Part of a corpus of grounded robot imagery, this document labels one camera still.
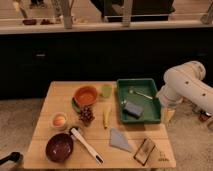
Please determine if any wooden table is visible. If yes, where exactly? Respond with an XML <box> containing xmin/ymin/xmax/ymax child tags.
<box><xmin>23</xmin><ymin>82</ymin><xmax>176</xmax><ymax>171</ymax></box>

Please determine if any grey blue towel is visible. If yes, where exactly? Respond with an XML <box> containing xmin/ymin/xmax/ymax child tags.
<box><xmin>109</xmin><ymin>128</ymin><xmax>133</xmax><ymax>152</ymax></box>

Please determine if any red bottle on floor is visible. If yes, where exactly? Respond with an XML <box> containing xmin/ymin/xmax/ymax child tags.
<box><xmin>199</xmin><ymin>111</ymin><xmax>211</xmax><ymax>122</ymax></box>

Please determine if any light green cup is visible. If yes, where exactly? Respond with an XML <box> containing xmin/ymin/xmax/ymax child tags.
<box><xmin>101</xmin><ymin>84</ymin><xmax>112</xmax><ymax>98</ymax></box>

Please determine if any metal spoon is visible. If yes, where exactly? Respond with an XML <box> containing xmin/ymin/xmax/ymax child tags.
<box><xmin>128</xmin><ymin>89</ymin><xmax>153</xmax><ymax>100</ymax></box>

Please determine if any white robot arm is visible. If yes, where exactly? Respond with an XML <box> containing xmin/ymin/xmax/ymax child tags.
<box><xmin>156</xmin><ymin>61</ymin><xmax>213</xmax><ymax>123</ymax></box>

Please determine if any black object on floor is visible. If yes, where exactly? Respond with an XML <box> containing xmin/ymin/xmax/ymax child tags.
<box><xmin>0</xmin><ymin>152</ymin><xmax>21</xmax><ymax>165</ymax></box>

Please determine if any green plate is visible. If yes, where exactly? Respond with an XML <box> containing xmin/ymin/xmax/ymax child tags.
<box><xmin>71</xmin><ymin>98</ymin><xmax>81</xmax><ymax>114</ymax></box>

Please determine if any grey sponge block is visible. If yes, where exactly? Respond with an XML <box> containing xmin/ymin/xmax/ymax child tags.
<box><xmin>124</xmin><ymin>101</ymin><xmax>143</xmax><ymax>118</ymax></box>

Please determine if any brown wooden framed box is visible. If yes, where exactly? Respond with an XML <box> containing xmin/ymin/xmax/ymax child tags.
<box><xmin>133</xmin><ymin>138</ymin><xmax>155</xmax><ymax>166</ymax></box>

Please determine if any green plastic tray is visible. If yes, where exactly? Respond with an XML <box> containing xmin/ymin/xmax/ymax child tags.
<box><xmin>117</xmin><ymin>78</ymin><xmax>161</xmax><ymax>124</ymax></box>

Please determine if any dark red dish on counter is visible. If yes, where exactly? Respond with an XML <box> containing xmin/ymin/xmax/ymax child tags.
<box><xmin>23</xmin><ymin>19</ymin><xmax>37</xmax><ymax>25</ymax></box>

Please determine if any yellow banana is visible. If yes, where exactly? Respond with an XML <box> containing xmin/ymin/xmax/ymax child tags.
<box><xmin>103</xmin><ymin>106</ymin><xmax>111</xmax><ymax>129</ymax></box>

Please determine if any red orange bowl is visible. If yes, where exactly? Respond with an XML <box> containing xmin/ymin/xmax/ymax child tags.
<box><xmin>74</xmin><ymin>86</ymin><xmax>98</xmax><ymax>107</ymax></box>

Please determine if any dark grape bunch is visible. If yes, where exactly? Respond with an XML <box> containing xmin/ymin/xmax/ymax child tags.
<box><xmin>79</xmin><ymin>106</ymin><xmax>95</xmax><ymax>126</ymax></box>

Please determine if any dark maroon bowl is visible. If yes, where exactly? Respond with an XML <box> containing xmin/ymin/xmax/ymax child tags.
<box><xmin>45</xmin><ymin>133</ymin><xmax>73</xmax><ymax>163</ymax></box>

